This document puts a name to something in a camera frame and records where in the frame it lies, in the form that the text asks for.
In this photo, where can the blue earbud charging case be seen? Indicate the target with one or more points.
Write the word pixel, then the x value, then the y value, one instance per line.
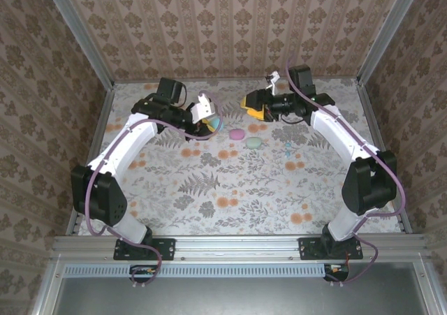
pixel 216 123

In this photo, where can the pink earbud charging case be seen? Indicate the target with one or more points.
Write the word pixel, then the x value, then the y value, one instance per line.
pixel 236 134

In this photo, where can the mint green earbud charging case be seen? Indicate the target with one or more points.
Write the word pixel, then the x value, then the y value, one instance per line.
pixel 253 142

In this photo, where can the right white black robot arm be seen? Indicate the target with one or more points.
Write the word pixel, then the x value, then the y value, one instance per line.
pixel 335 133

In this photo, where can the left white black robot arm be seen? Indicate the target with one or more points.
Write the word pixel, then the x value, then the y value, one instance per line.
pixel 118 147

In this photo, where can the grey metal panel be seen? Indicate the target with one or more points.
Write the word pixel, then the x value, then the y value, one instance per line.
pixel 237 297

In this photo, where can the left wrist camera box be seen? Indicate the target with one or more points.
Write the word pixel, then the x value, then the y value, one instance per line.
pixel 204 107

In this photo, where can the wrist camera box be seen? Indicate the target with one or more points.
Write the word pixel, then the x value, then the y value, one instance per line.
pixel 274 77
pixel 204 107

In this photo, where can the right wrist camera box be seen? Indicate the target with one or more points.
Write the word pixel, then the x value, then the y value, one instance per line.
pixel 274 77

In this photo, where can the aluminium side rail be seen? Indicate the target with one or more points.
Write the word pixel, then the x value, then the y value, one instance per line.
pixel 99 133
pixel 373 126

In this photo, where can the aluminium corner post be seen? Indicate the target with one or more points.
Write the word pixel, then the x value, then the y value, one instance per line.
pixel 78 32
pixel 391 32

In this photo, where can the long aluminium mounting rail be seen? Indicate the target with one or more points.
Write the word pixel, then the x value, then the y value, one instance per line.
pixel 237 247

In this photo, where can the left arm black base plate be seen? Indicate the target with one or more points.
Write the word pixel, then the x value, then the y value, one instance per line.
pixel 167 248

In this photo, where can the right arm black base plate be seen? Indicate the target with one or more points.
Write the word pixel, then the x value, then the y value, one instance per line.
pixel 307 248

